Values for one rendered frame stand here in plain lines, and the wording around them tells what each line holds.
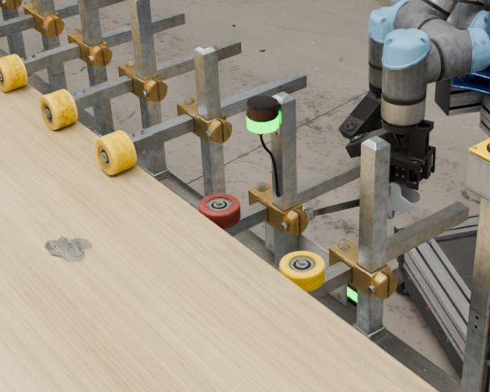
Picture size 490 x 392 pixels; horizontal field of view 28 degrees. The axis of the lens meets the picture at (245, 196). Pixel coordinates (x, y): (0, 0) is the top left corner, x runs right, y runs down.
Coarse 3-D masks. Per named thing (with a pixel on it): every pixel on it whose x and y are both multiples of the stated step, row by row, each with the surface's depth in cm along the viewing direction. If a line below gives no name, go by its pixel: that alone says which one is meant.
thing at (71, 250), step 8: (48, 240) 178; (56, 240) 179; (64, 240) 178; (72, 240) 179; (80, 240) 178; (48, 248) 178; (56, 248) 176; (64, 248) 178; (72, 248) 176; (80, 248) 178; (88, 248) 178; (64, 256) 176; (72, 256) 175; (80, 256) 176
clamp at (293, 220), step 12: (252, 192) 197; (264, 192) 197; (252, 204) 199; (264, 204) 195; (300, 204) 193; (276, 216) 193; (288, 216) 191; (300, 216) 191; (276, 228) 194; (288, 228) 191; (300, 228) 192
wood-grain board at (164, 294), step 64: (0, 128) 219; (64, 128) 217; (0, 192) 196; (64, 192) 195; (128, 192) 194; (0, 256) 177; (128, 256) 176; (192, 256) 175; (256, 256) 174; (0, 320) 162; (64, 320) 161; (128, 320) 160; (192, 320) 160; (256, 320) 159; (320, 320) 158; (0, 384) 149; (64, 384) 148; (128, 384) 148; (192, 384) 147; (256, 384) 147; (320, 384) 146; (384, 384) 146
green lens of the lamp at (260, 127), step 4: (248, 120) 178; (276, 120) 178; (248, 124) 179; (252, 124) 178; (256, 124) 177; (260, 124) 177; (264, 124) 177; (268, 124) 177; (272, 124) 178; (276, 124) 178; (248, 128) 179; (252, 128) 178; (256, 128) 178; (260, 128) 177; (264, 128) 177; (268, 128) 178; (272, 128) 178; (276, 128) 179; (256, 132) 178; (260, 132) 178; (264, 132) 178; (268, 132) 178
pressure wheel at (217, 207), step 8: (208, 200) 189; (216, 200) 189; (224, 200) 189; (232, 200) 189; (200, 208) 187; (208, 208) 186; (216, 208) 187; (224, 208) 187; (232, 208) 186; (208, 216) 185; (216, 216) 185; (224, 216) 185; (232, 216) 186; (216, 224) 186; (224, 224) 186; (232, 224) 187
